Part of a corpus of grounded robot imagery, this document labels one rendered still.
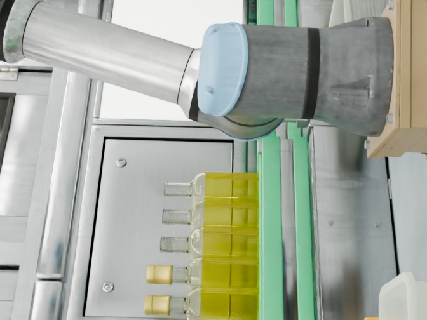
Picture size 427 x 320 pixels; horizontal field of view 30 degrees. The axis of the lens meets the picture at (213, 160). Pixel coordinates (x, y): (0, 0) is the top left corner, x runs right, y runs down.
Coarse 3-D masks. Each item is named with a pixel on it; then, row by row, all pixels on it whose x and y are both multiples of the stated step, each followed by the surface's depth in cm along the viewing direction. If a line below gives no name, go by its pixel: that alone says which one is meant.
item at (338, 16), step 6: (336, 0) 143; (342, 0) 143; (348, 0) 131; (336, 6) 144; (342, 6) 144; (348, 6) 130; (336, 12) 145; (342, 12) 145; (348, 12) 130; (330, 18) 147; (336, 18) 147; (342, 18) 147; (348, 18) 129; (330, 24) 148; (336, 24) 148
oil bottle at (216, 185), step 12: (192, 180) 150; (204, 180) 149; (216, 180) 149; (228, 180) 149; (240, 180) 149; (252, 180) 149; (192, 192) 148; (204, 192) 147; (216, 192) 147; (228, 192) 147; (240, 192) 147; (252, 192) 147
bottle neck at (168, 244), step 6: (162, 240) 143; (168, 240) 143; (174, 240) 143; (180, 240) 143; (186, 240) 143; (162, 246) 143; (168, 246) 143; (174, 246) 143; (180, 246) 143; (186, 246) 143; (162, 252) 144; (168, 252) 144; (174, 252) 144; (180, 252) 144; (186, 252) 144
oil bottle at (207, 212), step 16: (192, 208) 146; (208, 208) 146; (224, 208) 146; (240, 208) 146; (256, 208) 146; (192, 224) 145; (208, 224) 144; (224, 224) 144; (240, 224) 144; (256, 224) 144
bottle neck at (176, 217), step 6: (168, 210) 147; (174, 210) 147; (180, 210) 147; (186, 210) 147; (162, 216) 147; (168, 216) 146; (174, 216) 146; (180, 216) 146; (186, 216) 146; (162, 222) 147; (168, 222) 147; (174, 222) 147; (180, 222) 147; (186, 222) 147
